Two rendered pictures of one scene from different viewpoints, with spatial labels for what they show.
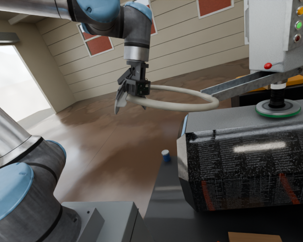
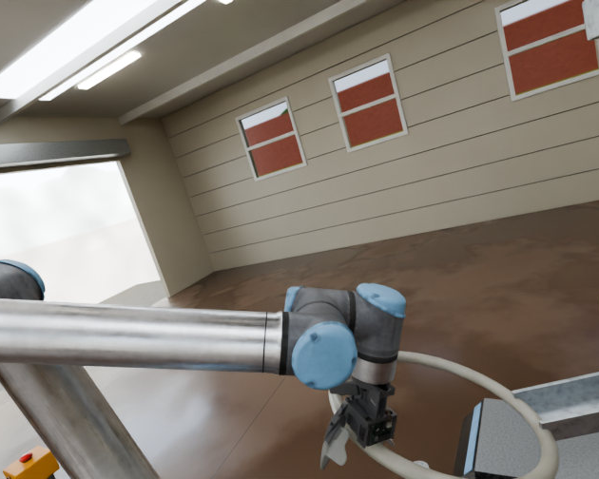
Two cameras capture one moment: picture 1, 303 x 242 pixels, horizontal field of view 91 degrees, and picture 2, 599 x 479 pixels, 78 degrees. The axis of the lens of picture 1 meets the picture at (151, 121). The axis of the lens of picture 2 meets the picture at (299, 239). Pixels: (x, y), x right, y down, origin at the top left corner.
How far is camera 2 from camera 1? 0.39 m
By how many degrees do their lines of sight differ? 17
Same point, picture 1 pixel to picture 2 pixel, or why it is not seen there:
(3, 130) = not seen: outside the picture
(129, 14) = (365, 316)
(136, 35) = (375, 345)
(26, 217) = not seen: outside the picture
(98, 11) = (323, 385)
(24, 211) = not seen: outside the picture
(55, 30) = (194, 130)
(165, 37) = (425, 141)
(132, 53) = (366, 373)
